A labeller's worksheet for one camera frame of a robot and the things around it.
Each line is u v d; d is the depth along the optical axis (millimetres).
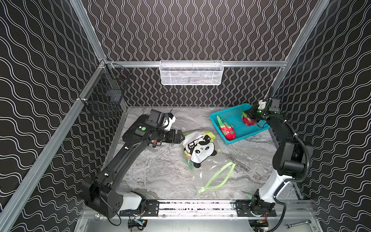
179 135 676
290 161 500
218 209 763
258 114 799
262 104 852
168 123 630
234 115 1098
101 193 381
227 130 950
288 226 701
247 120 950
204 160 747
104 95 940
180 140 667
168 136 662
